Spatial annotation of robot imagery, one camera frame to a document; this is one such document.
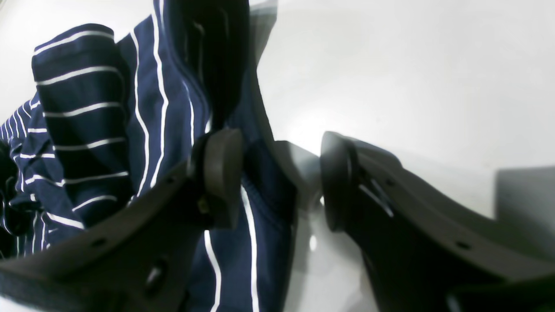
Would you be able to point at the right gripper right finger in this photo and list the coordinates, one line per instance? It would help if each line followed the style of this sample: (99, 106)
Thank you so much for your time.
(423, 251)

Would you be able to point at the navy white striped T-shirt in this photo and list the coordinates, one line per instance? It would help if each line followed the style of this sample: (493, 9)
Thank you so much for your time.
(110, 118)

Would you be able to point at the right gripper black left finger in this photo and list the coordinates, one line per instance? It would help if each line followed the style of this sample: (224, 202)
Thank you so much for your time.
(139, 259)

